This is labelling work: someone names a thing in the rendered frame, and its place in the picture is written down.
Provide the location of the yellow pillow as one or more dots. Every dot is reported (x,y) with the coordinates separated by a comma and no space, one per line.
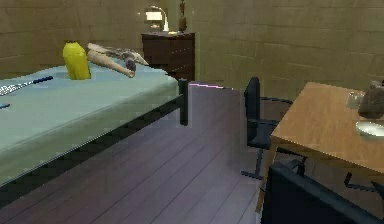
(76,60)

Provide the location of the blue pen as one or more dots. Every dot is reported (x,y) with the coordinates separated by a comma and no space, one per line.
(42,79)
(4,106)

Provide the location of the black office chair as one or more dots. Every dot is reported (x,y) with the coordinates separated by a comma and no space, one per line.
(258,120)

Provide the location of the wooden baseball bat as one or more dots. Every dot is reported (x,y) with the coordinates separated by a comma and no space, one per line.
(110,62)

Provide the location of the white desk lamp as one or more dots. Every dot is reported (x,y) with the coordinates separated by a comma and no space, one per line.
(156,17)

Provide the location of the small yellow object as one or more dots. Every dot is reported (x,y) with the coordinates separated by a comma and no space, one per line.
(172,32)

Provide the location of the pale green bed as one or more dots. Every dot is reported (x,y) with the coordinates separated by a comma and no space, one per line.
(83,106)

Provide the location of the dark brown chest of drawers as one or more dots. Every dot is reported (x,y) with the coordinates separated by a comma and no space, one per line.
(170,53)

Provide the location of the patterned beige pillow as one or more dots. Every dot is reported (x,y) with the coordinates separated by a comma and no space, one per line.
(115,51)

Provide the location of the wooden table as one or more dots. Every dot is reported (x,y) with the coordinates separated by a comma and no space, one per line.
(320,126)

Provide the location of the small glass cup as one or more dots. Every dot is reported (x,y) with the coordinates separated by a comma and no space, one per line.
(354,100)

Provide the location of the brown statuette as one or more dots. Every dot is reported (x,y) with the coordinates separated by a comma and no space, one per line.
(182,18)

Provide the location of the brown lumpy object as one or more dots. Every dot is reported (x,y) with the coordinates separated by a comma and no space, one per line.
(372,100)

